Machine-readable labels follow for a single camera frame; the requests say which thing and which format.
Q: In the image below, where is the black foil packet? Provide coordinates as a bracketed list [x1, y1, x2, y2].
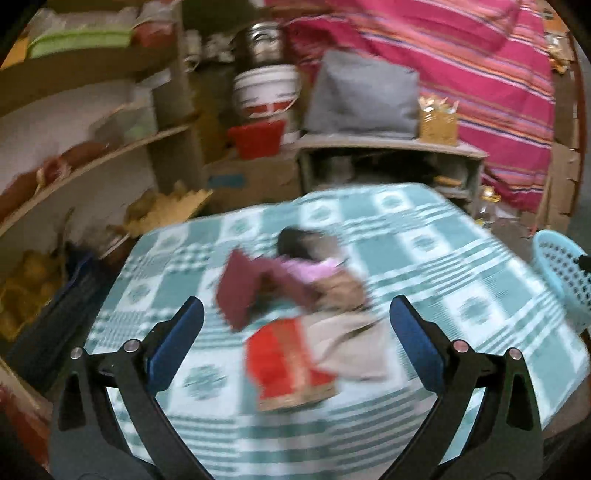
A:
[276, 227, 345, 262]

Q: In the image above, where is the pink wrapper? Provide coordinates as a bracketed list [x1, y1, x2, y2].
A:
[280, 259, 339, 284]

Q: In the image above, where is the red plastic basin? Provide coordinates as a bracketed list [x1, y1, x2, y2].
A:
[228, 120, 287, 160]

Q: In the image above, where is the striped magenta cloth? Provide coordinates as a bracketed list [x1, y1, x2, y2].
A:
[265, 0, 555, 212]

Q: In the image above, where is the grey fabric bag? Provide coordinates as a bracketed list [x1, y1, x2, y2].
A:
[304, 50, 420, 139]

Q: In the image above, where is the red gold packet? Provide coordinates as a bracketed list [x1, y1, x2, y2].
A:
[245, 317, 337, 412]

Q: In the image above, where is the grey printed paper packet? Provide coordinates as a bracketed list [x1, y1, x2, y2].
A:
[301, 310, 390, 380]

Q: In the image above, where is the wooden curved shelf rack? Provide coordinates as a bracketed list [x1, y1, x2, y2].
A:
[0, 0, 205, 370]

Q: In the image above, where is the yellow mesh potato bag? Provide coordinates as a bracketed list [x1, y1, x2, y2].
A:
[1, 250, 65, 342]

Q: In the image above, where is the grey low shelf unit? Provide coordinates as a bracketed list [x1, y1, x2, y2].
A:
[294, 133, 488, 216]

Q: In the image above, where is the brown wrapper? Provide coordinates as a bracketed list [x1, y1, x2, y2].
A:
[315, 270, 367, 312]

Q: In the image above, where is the maroon packet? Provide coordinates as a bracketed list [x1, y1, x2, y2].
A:
[215, 249, 320, 332]

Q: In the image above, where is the white plastic bucket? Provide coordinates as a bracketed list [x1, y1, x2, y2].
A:
[232, 64, 301, 119]

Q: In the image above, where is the light blue plastic basket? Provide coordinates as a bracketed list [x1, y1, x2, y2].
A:
[532, 230, 590, 334]

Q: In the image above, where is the blue plastic crate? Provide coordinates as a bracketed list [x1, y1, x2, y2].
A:
[3, 253, 109, 393]

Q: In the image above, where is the yellow egg tray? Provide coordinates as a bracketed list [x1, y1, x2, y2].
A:
[122, 180, 213, 238]

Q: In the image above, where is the yellow utensil holder box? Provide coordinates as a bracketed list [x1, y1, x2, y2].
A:
[418, 95, 460, 146]

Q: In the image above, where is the cardboard box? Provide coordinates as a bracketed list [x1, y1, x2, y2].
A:
[205, 155, 301, 213]

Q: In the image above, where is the steel cooking pot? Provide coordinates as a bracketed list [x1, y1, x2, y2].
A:
[230, 21, 287, 73]

